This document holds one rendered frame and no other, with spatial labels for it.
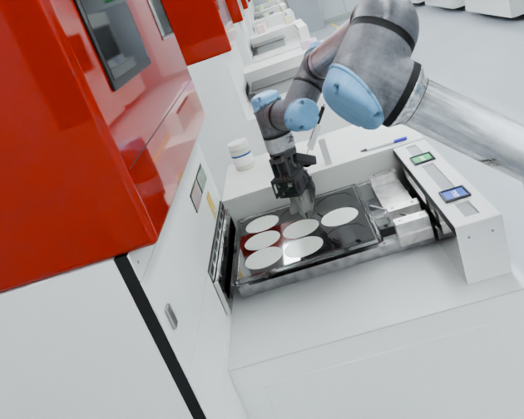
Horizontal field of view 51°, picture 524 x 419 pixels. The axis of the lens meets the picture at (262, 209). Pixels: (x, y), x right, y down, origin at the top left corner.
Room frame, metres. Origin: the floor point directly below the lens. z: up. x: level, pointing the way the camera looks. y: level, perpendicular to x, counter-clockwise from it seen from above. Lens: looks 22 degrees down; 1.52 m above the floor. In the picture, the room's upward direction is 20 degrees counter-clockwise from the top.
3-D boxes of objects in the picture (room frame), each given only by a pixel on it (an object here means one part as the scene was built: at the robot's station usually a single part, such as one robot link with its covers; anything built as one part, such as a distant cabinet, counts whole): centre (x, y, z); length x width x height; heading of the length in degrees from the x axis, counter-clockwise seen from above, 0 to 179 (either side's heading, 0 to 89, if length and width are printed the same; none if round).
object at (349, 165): (1.70, -0.23, 0.89); 0.62 x 0.35 x 0.14; 83
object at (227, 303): (1.35, 0.13, 0.89); 0.44 x 0.02 x 0.10; 173
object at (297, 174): (1.36, -0.10, 1.05); 0.09 x 0.08 x 0.12; 145
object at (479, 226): (1.22, -0.43, 0.89); 0.55 x 0.09 x 0.14; 173
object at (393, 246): (1.21, -0.12, 0.84); 0.50 x 0.02 x 0.03; 83
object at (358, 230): (1.33, -0.08, 0.90); 0.34 x 0.34 x 0.01; 83
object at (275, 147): (1.36, -0.10, 1.13); 0.08 x 0.08 x 0.05
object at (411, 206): (1.24, -0.33, 0.89); 0.08 x 0.03 x 0.03; 83
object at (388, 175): (1.48, -0.37, 0.89); 0.08 x 0.03 x 0.03; 83
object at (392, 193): (1.32, -0.34, 0.87); 0.36 x 0.08 x 0.03; 173
